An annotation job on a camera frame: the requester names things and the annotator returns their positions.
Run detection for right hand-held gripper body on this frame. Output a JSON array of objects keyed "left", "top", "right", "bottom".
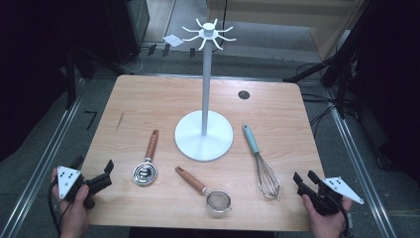
[{"left": 296, "top": 177, "right": 365, "bottom": 216}]

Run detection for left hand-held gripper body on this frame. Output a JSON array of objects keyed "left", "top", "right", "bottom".
[{"left": 57, "top": 166, "right": 92, "bottom": 201}]

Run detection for whisk with teal handle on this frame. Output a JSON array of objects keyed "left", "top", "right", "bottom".
[{"left": 242, "top": 123, "right": 281, "bottom": 202}]

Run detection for wooden-handled spiral whisk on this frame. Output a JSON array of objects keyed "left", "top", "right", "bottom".
[{"left": 132, "top": 128, "right": 159, "bottom": 186}]

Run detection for mesh strainer with wooden handle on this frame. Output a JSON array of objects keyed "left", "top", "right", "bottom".
[{"left": 174, "top": 166, "right": 233, "bottom": 214}]

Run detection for white utensil stand with hooks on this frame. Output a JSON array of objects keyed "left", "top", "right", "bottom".
[{"left": 173, "top": 18, "right": 238, "bottom": 163}]

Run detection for person's left hand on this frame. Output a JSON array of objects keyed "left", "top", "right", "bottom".
[{"left": 52, "top": 168, "right": 96, "bottom": 238}]

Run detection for person's right hand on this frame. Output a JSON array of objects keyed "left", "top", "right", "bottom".
[{"left": 301, "top": 194, "right": 354, "bottom": 238}]

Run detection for black metal stand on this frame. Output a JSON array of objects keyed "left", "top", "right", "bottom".
[{"left": 282, "top": 0, "right": 420, "bottom": 120}]

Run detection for black cabinet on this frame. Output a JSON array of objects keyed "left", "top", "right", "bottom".
[{"left": 104, "top": 0, "right": 151, "bottom": 64}]

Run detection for white paper sheet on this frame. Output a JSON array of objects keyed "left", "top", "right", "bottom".
[{"left": 161, "top": 34, "right": 184, "bottom": 48}]

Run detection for left hand-held gripper cable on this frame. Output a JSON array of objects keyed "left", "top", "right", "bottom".
[{"left": 48, "top": 184, "right": 67, "bottom": 237}]

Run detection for hand-held gripper cable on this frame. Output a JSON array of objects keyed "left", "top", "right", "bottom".
[
  {"left": 48, "top": 184, "right": 67, "bottom": 237},
  {"left": 330, "top": 194, "right": 351, "bottom": 238}
]

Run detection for metal floor rail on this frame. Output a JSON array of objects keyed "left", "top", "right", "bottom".
[
  {"left": 325, "top": 88, "right": 397, "bottom": 238},
  {"left": 0, "top": 77, "right": 87, "bottom": 238}
]

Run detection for right hand-held gripper cable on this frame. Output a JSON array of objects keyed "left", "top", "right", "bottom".
[{"left": 330, "top": 194, "right": 351, "bottom": 238}]

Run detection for black floor cables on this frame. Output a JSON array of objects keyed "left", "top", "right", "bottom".
[{"left": 300, "top": 92, "right": 340, "bottom": 135}]

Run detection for black upright post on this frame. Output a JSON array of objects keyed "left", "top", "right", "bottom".
[{"left": 64, "top": 49, "right": 77, "bottom": 110}]

